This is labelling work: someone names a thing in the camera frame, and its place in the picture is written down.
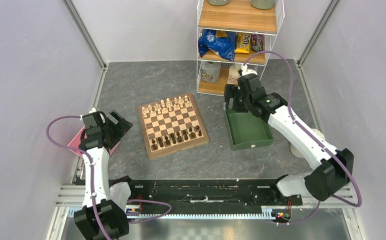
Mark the wire shelf with wood boards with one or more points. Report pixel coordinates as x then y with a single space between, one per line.
237 16

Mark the white paper roll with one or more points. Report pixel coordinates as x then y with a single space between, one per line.
296 152

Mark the green glass jar left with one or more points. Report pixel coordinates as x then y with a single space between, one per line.
218 3

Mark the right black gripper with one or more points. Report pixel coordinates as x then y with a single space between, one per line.
232 91

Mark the green glass jar right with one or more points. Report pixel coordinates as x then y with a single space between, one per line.
263 4

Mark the blue snack bag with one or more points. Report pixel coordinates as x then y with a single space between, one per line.
220 42

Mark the cream patterned bottle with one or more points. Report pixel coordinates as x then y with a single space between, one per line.
233 74

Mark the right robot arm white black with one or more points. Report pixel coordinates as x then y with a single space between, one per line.
331 168

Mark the brown candy bag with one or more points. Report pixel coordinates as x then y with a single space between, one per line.
257 42

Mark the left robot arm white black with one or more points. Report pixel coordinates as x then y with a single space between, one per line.
100 217

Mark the green tray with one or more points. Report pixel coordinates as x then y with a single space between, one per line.
247 131

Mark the wooden chess board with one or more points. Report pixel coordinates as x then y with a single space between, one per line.
169 115

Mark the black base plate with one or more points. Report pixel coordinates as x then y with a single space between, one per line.
255 192

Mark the pink box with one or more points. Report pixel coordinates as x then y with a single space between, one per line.
77 139

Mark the green glass jar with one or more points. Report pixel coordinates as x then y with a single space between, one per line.
218 3
263 4

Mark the aluminium rail frame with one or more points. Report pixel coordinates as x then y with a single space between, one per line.
71 196

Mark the clear patterned jug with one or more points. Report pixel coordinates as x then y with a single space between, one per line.
210 71

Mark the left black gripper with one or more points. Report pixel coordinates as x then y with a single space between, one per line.
121 127

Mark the yellow candy bag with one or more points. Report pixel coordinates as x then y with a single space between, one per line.
242 43

